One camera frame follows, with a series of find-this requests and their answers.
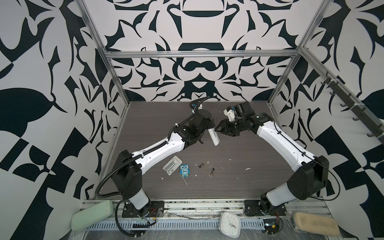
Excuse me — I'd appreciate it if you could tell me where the white remote control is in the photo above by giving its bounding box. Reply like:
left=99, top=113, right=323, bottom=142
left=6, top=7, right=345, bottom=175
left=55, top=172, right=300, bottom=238
left=208, top=128, right=220, bottom=146

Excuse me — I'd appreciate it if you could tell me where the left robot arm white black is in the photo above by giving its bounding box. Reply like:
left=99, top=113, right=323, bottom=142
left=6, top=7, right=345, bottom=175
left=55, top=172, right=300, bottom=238
left=112, top=110, right=220, bottom=212

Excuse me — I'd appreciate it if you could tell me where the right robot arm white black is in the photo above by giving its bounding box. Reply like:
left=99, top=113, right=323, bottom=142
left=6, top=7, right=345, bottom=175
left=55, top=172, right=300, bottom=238
left=210, top=102, right=329, bottom=214

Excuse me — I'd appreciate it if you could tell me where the white battery cover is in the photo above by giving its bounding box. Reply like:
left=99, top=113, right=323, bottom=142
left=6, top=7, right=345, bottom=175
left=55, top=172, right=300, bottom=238
left=163, top=156, right=183, bottom=176

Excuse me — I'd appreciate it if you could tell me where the blue owl toy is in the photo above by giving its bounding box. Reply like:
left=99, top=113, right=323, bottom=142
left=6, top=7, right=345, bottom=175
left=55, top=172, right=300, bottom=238
left=179, top=164, right=190, bottom=178

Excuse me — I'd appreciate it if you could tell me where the white square clock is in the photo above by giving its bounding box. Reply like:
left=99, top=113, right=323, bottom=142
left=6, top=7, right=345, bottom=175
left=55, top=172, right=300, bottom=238
left=219, top=212, right=241, bottom=239

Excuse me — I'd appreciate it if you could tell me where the small green circuit board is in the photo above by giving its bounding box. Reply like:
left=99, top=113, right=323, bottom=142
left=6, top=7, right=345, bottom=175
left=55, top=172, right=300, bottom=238
left=263, top=219, right=281, bottom=236

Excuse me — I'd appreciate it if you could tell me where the beige foam pad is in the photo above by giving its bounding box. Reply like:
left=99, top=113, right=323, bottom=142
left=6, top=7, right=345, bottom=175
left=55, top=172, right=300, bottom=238
left=293, top=212, right=341, bottom=237

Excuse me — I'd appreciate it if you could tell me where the green foam pad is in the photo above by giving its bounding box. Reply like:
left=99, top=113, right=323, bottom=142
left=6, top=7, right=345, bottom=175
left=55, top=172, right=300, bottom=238
left=71, top=200, right=114, bottom=232

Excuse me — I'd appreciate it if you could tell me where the aluminium frame top bar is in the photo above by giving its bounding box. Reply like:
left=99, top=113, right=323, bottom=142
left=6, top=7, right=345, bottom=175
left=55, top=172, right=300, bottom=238
left=106, top=50, right=295, bottom=59

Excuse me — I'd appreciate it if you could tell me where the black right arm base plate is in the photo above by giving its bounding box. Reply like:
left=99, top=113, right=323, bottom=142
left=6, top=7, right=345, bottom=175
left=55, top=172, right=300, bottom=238
left=244, top=200, right=286, bottom=217

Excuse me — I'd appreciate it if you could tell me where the white slotted cable duct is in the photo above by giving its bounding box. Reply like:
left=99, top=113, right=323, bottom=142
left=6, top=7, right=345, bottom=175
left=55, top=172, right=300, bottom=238
left=88, top=219, right=265, bottom=231

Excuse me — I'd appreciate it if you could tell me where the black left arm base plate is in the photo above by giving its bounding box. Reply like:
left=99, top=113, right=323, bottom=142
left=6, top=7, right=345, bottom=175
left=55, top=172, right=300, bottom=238
left=122, top=201, right=165, bottom=218

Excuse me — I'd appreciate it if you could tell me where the aluminium frame corner post left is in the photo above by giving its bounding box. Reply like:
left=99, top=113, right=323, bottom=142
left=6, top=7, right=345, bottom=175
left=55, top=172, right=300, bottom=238
left=75, top=0, right=130, bottom=107

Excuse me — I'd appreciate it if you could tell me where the aluminium frame corner post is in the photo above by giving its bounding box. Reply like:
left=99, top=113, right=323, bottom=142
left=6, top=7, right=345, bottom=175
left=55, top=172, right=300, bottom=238
left=268, top=0, right=334, bottom=106
left=75, top=0, right=130, bottom=107

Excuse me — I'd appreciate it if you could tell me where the aluminium frame corner post right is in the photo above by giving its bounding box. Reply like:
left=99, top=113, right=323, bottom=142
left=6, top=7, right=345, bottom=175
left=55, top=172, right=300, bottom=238
left=268, top=0, right=334, bottom=106

